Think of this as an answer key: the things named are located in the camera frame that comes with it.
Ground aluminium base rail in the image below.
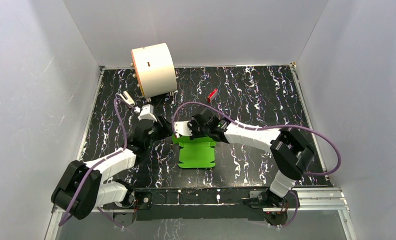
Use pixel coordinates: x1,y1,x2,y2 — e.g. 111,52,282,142
44,187,358,240

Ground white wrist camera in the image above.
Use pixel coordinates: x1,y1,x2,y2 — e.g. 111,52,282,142
173,121,192,138
138,104,157,122

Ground small white black block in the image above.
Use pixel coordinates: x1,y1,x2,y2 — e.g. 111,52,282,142
119,91,136,107

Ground small red block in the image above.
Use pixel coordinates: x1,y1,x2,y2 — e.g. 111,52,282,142
207,88,218,103

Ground white cylindrical drum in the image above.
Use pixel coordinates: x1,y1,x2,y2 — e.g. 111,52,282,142
131,43,177,99

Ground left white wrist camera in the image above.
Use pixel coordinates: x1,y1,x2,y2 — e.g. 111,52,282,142
138,104,157,122

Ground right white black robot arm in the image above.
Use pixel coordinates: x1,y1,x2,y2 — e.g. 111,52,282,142
187,109,316,207

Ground green paper box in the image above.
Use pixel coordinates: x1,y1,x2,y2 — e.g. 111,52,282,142
172,134,216,169

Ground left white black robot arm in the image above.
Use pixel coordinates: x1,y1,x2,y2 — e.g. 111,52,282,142
50,115,173,220

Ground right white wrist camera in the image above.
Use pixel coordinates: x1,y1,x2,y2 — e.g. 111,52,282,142
173,121,192,138

